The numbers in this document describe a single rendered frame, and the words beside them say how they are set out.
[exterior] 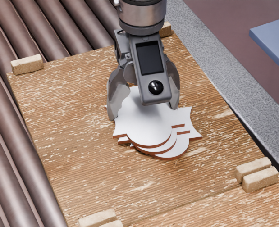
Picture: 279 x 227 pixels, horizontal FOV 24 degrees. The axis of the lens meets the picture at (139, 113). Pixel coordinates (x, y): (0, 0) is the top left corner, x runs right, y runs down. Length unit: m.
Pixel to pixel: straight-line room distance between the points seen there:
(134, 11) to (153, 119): 0.23
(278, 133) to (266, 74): 1.51
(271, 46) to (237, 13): 1.56
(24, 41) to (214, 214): 0.56
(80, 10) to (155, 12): 0.48
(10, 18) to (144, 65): 0.51
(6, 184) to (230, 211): 0.37
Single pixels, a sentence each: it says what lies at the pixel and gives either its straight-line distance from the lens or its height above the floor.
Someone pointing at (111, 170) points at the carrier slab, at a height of 0.94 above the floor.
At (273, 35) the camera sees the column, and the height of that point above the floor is 0.87.
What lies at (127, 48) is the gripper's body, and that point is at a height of 1.10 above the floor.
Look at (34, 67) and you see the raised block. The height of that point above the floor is 0.95.
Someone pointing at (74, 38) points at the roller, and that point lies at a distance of 1.37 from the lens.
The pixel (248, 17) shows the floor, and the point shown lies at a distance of 2.98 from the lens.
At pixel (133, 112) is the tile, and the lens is 1.14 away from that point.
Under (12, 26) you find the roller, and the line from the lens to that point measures 1.41.
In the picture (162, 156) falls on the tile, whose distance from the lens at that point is 1.09.
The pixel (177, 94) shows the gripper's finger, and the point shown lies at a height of 1.00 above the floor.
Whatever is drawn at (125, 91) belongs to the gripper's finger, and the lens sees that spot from 1.08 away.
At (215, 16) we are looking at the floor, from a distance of 2.96.
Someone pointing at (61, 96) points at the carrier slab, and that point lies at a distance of 1.21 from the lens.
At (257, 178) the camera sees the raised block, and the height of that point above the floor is 0.96.
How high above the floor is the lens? 1.77
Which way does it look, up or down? 45 degrees down
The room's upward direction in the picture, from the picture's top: straight up
